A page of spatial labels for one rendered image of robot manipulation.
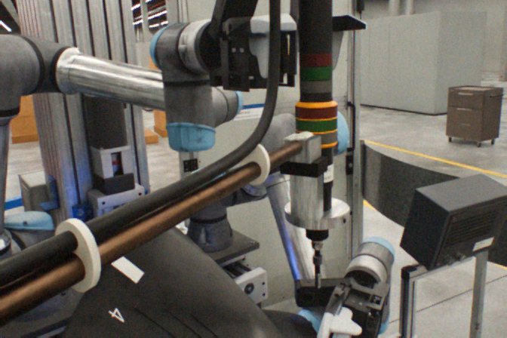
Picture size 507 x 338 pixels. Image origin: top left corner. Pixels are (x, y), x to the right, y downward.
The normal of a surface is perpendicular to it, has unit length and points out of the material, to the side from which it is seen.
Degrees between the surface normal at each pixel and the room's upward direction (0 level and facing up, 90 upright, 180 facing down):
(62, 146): 90
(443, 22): 90
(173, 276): 40
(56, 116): 90
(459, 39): 90
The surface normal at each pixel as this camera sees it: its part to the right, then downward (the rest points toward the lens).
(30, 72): 0.95, 0.19
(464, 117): -0.87, 0.14
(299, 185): -0.48, 0.22
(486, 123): 0.48, 0.18
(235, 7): 0.51, 0.62
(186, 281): 0.56, -0.72
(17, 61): 0.94, -0.13
